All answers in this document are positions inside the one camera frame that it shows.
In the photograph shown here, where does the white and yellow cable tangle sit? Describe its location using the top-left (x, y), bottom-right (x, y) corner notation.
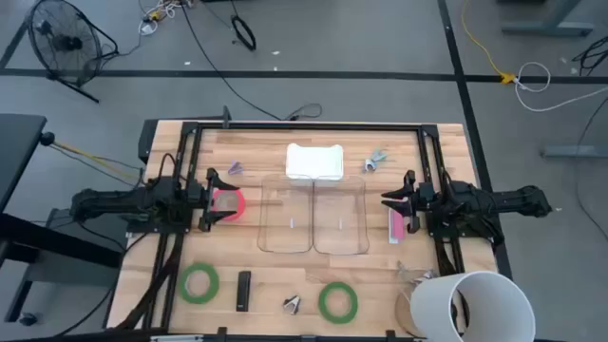
top-left (137, 0), bottom-right (196, 37)

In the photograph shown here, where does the black cable tangle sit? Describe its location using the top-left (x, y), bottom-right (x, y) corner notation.
top-left (572, 35), bottom-right (608, 77)

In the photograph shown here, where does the black floor fan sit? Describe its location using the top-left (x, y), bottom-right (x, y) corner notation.
top-left (26, 0), bottom-right (120, 105)

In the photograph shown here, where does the yellow extension cable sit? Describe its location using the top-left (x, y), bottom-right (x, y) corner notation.
top-left (461, 0), bottom-right (517, 86)

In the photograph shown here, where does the clear plastic bin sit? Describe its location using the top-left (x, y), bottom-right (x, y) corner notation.
top-left (312, 174), bottom-right (371, 256)
top-left (256, 173), bottom-right (315, 255)

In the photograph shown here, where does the round wooden disc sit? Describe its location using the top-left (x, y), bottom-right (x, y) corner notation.
top-left (393, 289), bottom-right (422, 337)

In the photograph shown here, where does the white cylindrical shade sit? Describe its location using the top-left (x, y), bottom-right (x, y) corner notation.
top-left (409, 271), bottom-right (537, 342)

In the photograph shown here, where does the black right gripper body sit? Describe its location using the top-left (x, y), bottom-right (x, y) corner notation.
top-left (402, 169), bottom-right (436, 235)

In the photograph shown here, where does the black table end bracket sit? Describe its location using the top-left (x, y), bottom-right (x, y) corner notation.
top-left (138, 119), bottom-right (159, 163)

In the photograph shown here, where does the black cable bundle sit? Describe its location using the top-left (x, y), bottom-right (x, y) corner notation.
top-left (116, 232), bottom-right (186, 332)
top-left (434, 237), bottom-right (465, 277)

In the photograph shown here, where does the thin black floor cable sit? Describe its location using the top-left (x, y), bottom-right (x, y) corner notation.
top-left (574, 97), bottom-right (608, 241)

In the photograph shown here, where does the white plastic tray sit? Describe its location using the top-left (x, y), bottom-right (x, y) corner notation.
top-left (285, 142), bottom-right (345, 181)

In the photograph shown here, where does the pink stapler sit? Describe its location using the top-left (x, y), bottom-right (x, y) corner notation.
top-left (388, 207), bottom-right (406, 245)

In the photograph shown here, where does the black stapler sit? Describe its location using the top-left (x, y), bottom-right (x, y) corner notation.
top-left (236, 270), bottom-right (252, 314)

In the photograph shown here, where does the grey desk foot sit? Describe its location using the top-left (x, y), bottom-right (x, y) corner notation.
top-left (501, 0), bottom-right (595, 38)

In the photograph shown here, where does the black desk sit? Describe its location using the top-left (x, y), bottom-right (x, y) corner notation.
top-left (0, 112), bottom-right (124, 329)

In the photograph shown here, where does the coiled black cable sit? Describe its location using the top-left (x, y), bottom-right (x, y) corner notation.
top-left (230, 14), bottom-right (257, 52)

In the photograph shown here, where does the clear plastic wrapper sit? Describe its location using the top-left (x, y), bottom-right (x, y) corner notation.
top-left (395, 259), bottom-right (439, 289)

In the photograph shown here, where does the pink tape roll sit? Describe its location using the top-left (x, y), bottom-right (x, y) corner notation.
top-left (211, 188), bottom-right (247, 223)

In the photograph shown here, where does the black aluminium table frame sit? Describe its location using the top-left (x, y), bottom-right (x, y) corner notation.
top-left (142, 121), bottom-right (465, 333)

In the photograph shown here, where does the grey floor bar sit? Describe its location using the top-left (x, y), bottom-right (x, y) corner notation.
top-left (541, 144), bottom-right (608, 159)

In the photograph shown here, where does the long black floor cable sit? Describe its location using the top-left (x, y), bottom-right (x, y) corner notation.
top-left (180, 0), bottom-right (284, 122)

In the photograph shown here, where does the dark looped cable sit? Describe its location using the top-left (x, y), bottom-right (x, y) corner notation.
top-left (283, 103), bottom-right (324, 122)

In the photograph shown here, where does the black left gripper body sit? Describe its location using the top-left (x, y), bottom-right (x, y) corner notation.
top-left (187, 167), bottom-right (217, 234)

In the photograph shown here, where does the green tape roll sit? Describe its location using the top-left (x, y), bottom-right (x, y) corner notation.
top-left (317, 281), bottom-right (359, 326)
top-left (178, 263), bottom-right (220, 306)

